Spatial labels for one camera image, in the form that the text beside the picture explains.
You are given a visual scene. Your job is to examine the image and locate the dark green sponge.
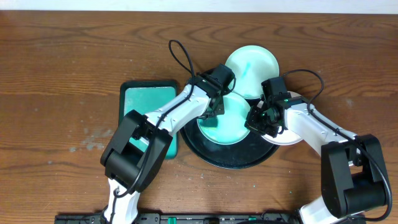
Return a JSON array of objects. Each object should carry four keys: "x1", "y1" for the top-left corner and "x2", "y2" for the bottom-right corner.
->
[{"x1": 200, "y1": 118, "x2": 218, "y2": 128}]

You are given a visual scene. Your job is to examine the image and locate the mint plate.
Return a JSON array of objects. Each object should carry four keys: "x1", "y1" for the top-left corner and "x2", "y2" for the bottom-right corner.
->
[
  {"x1": 197, "y1": 93, "x2": 251, "y2": 145},
  {"x1": 225, "y1": 45, "x2": 279, "y2": 100}
]

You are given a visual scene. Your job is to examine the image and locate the white plate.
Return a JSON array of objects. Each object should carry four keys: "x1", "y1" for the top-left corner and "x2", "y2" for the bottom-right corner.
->
[{"x1": 256, "y1": 90, "x2": 308, "y2": 146}]

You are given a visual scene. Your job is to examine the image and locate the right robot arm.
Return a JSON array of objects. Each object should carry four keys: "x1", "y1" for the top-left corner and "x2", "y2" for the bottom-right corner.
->
[{"x1": 245, "y1": 96, "x2": 392, "y2": 223}]

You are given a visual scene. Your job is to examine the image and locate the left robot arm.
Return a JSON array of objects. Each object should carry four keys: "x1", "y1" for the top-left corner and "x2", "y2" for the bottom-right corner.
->
[{"x1": 100, "y1": 77, "x2": 230, "y2": 223}]

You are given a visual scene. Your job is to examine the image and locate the black round tray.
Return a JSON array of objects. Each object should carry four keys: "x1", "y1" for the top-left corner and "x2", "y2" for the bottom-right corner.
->
[{"x1": 180, "y1": 118, "x2": 279, "y2": 169}]

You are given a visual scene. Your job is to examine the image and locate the green rectangular tray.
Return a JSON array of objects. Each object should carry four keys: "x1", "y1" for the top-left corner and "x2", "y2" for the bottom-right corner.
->
[{"x1": 118, "y1": 80, "x2": 178, "y2": 160}]

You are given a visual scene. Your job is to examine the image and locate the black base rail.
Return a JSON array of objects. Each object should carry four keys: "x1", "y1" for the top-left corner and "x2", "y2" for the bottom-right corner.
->
[{"x1": 54, "y1": 213, "x2": 302, "y2": 224}]

